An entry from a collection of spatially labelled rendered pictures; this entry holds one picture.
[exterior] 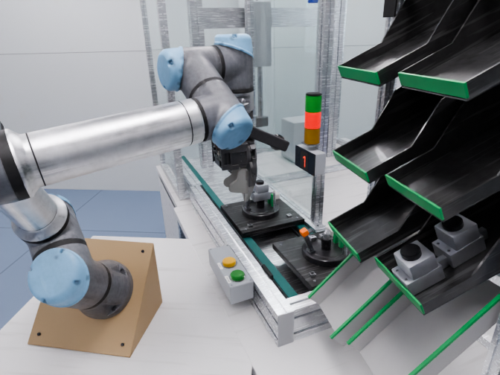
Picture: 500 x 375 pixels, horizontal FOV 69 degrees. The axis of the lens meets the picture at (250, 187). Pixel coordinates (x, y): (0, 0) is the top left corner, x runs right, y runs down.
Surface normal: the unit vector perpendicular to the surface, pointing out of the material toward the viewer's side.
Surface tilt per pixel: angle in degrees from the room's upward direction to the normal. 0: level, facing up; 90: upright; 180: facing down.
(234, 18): 90
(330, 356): 0
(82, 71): 90
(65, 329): 45
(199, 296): 0
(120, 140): 78
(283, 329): 90
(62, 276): 51
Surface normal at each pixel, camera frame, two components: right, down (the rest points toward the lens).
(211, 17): 0.38, 0.35
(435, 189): -0.44, -0.79
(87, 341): -0.14, -0.38
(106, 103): -0.11, 0.39
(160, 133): 0.52, 0.18
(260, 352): -0.03, -0.92
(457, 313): -0.71, -0.57
